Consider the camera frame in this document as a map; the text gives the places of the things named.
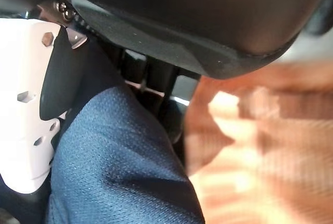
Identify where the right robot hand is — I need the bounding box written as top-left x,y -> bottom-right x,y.
0,0 -> 333,195

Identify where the blue cloth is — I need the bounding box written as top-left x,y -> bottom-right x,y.
45,85 -> 206,224

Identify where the large flat wicker basket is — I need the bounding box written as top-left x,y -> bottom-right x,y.
183,60 -> 333,224

